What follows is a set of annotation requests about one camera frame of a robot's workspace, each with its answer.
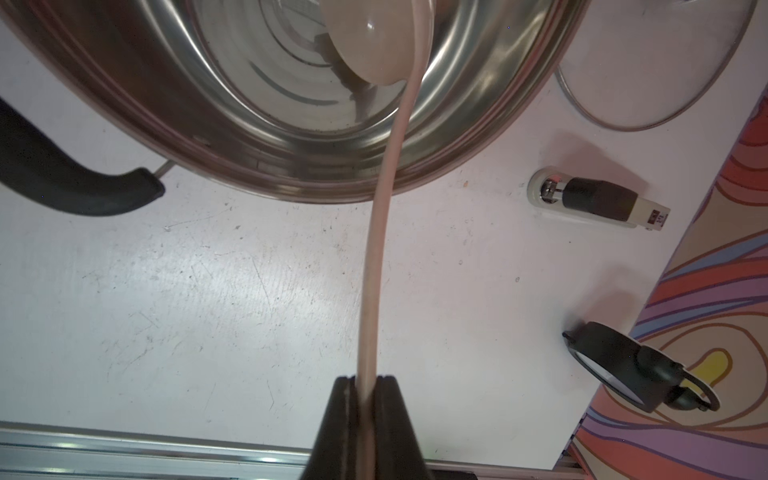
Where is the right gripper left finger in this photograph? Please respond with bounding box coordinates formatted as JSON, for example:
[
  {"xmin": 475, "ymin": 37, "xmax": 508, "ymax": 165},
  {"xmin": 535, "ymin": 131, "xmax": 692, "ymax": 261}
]
[{"xmin": 300, "ymin": 377, "xmax": 359, "ymax": 480}]

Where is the black alarm clock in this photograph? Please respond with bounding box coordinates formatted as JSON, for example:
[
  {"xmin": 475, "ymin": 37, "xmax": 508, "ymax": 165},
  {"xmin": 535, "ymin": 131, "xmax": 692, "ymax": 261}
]
[{"xmin": 562, "ymin": 322, "xmax": 721, "ymax": 413}]

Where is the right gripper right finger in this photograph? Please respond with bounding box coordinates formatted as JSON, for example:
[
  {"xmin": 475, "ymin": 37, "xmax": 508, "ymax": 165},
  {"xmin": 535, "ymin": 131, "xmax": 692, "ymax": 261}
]
[{"xmin": 373, "ymin": 376, "xmax": 434, "ymax": 480}]

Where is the stainless steel pot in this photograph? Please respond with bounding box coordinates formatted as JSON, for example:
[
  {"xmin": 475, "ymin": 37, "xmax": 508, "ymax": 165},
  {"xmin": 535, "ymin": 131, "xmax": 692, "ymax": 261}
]
[{"xmin": 1, "ymin": 1, "xmax": 589, "ymax": 204}]

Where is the black white stapler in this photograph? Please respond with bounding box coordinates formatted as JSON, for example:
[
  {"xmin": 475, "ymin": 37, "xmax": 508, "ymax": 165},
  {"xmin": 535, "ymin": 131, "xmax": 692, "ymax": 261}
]
[{"xmin": 526, "ymin": 168, "xmax": 670, "ymax": 231}]

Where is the aluminium rail front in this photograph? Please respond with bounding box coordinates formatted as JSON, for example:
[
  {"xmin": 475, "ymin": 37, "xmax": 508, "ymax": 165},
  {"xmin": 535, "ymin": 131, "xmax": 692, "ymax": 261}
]
[{"xmin": 1, "ymin": 420, "xmax": 586, "ymax": 479}]

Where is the glass pot lid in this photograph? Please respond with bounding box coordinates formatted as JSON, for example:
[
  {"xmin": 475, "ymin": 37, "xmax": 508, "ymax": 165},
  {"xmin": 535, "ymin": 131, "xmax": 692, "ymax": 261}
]
[{"xmin": 555, "ymin": 0, "xmax": 757, "ymax": 132}]

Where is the cream plastic ladle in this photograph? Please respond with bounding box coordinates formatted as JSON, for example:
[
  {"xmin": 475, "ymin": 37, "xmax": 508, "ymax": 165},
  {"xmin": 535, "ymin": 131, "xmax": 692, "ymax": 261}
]
[{"xmin": 319, "ymin": 1, "xmax": 435, "ymax": 479}]

